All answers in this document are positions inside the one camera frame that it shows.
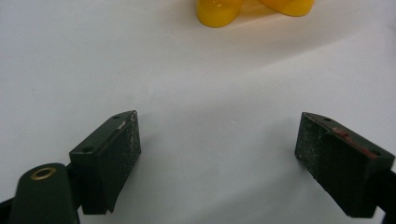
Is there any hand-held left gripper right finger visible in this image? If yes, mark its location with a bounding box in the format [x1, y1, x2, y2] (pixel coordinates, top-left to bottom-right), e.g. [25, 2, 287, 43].
[294, 111, 396, 218]

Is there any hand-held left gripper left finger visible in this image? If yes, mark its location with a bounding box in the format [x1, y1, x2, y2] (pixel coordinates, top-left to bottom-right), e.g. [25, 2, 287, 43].
[68, 109, 142, 216]

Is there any yellow plastic cup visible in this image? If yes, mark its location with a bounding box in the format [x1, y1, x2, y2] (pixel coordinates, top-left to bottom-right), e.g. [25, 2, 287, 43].
[195, 0, 244, 29]
[257, 0, 316, 18]

